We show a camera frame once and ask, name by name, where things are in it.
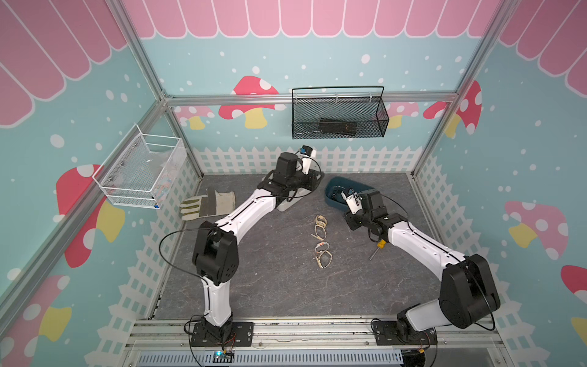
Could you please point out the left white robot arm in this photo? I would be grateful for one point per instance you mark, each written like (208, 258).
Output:
(216, 252)

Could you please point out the black item in basket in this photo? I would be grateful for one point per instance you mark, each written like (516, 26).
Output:
(336, 127)

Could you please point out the black watch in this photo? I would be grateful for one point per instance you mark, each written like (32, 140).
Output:
(336, 194)

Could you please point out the beige watch lowest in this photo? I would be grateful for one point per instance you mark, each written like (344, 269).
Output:
(324, 259)

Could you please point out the grey cable duct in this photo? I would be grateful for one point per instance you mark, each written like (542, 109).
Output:
(277, 358)

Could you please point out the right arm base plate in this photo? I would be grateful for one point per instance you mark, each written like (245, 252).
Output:
(398, 333)

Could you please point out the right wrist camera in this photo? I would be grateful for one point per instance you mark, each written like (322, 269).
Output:
(353, 201)

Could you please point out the beige watch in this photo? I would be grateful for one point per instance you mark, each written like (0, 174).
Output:
(320, 233)
(321, 221)

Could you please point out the white wire wall basket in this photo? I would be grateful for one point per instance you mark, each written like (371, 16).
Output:
(142, 169)

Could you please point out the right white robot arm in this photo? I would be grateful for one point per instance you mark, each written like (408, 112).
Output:
(468, 291)

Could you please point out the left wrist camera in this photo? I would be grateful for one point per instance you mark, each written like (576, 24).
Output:
(307, 155)

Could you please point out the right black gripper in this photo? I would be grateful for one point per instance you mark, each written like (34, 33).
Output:
(349, 219)

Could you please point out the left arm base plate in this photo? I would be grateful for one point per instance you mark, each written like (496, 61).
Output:
(231, 334)

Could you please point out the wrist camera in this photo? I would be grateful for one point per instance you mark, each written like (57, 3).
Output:
(307, 155)
(353, 201)

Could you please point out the dark teal storage bin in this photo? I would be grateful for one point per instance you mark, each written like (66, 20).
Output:
(341, 185)

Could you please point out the black mesh wall basket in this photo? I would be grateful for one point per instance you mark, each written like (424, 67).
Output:
(361, 104)

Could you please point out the small green circuit board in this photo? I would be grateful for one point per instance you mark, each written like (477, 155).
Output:
(223, 357)

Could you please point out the grey work glove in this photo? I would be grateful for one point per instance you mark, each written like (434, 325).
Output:
(211, 204)

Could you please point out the white orange watch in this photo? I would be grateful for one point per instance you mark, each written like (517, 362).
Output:
(321, 247)

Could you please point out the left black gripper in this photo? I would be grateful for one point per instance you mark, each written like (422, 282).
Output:
(311, 177)

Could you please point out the yellow handled screwdriver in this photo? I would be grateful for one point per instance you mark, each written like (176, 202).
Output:
(380, 245)

